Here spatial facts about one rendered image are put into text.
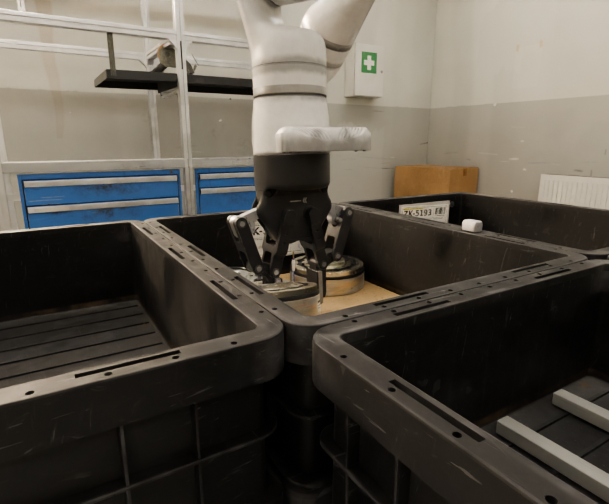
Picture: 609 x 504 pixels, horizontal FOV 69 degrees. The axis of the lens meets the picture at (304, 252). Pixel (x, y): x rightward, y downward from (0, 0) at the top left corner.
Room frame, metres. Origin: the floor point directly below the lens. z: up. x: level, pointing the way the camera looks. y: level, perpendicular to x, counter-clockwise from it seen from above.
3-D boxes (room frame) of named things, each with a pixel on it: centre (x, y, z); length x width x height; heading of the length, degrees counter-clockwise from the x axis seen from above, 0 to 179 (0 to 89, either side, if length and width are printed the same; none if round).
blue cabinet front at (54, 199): (2.16, 0.95, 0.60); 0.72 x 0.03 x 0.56; 121
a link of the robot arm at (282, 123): (0.43, 0.00, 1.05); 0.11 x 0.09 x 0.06; 30
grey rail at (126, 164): (2.39, 0.63, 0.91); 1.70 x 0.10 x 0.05; 121
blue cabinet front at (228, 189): (2.57, 0.27, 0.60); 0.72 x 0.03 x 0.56; 121
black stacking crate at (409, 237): (0.46, -0.02, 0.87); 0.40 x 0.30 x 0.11; 31
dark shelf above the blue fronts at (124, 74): (2.69, 0.52, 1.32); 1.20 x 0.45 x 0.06; 121
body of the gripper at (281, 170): (0.44, 0.01, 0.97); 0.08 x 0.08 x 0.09
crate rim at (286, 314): (0.46, -0.02, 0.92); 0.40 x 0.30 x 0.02; 31
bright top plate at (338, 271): (0.60, -0.03, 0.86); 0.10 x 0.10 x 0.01
